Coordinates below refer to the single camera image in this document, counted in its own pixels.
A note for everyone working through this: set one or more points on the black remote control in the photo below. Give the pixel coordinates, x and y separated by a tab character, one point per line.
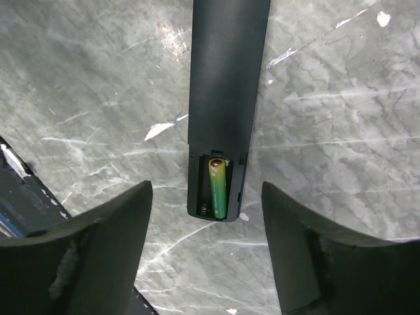
226	56

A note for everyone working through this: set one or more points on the black base bar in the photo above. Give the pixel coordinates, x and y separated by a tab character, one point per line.
27	205

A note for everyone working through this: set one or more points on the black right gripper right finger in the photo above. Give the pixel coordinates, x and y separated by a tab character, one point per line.
323	267

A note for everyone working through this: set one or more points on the green battery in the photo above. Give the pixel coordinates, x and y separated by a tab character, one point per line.
217	176

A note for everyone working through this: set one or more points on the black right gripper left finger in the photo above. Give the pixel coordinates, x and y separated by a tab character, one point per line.
85	265

